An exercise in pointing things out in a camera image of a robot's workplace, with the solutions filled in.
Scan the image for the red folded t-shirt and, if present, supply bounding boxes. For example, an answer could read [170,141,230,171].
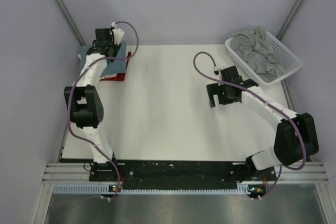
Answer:
[100,60,129,81]

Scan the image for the grey crumpled t-shirt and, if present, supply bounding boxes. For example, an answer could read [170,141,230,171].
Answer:
[231,26,279,82]

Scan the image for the white floral folded t-shirt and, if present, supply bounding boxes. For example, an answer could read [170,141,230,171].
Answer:
[78,46,126,78]

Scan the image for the white plastic laundry basket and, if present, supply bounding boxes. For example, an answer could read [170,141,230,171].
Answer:
[225,26,303,86]

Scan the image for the blue-white slotted cable duct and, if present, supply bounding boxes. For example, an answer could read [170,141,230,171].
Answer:
[52,184,263,196]

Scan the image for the right aluminium frame post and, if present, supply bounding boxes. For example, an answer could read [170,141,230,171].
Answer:
[276,0,305,40]

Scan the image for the left aluminium frame post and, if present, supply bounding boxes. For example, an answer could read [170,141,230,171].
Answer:
[54,0,86,46]

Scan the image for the blue-grey t-shirt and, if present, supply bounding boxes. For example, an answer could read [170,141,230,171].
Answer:
[78,41,128,78]

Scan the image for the aluminium frame post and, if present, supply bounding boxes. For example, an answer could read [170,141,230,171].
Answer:
[276,0,305,40]
[54,0,86,46]

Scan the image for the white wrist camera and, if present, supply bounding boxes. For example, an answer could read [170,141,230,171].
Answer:
[111,22,124,45]
[213,66,225,76]

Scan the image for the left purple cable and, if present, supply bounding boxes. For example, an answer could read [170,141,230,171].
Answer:
[67,20,140,200]

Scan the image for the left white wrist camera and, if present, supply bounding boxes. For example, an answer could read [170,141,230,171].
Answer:
[111,22,124,45]

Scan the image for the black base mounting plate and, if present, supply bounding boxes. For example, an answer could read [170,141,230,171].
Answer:
[89,159,276,190]

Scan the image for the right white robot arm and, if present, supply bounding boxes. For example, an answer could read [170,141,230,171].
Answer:
[206,66,319,180]

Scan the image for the purple cable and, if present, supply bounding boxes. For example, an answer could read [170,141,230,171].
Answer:
[193,52,308,200]
[67,20,140,200]

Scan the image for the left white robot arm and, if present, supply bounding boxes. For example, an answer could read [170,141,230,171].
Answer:
[64,25,124,180]

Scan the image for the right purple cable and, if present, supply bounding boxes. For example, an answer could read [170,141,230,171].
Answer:
[193,52,308,200]

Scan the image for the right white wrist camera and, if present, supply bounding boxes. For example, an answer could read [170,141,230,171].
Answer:
[213,66,225,76]

